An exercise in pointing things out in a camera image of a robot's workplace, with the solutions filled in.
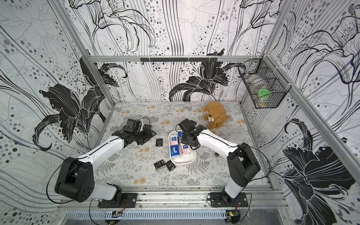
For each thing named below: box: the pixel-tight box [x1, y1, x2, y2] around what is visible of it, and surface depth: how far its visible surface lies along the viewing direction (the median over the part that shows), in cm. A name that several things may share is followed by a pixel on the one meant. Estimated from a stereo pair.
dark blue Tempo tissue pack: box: [170, 144, 180, 160], surface depth 86 cm
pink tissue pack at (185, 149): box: [180, 142, 191, 156], surface depth 88 cm
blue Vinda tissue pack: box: [178, 131, 184, 143], surface depth 95 cm
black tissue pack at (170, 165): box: [165, 159, 177, 172], surface depth 85 cm
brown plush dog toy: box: [202, 100, 231, 130], surface depth 94 cm
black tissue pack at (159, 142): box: [155, 138, 164, 147], surface depth 95 cm
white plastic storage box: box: [168, 130, 199, 165], surface depth 88 cm
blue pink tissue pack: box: [170, 134, 179, 146], surface depth 92 cm
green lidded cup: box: [257, 89, 272, 98], surface depth 81 cm
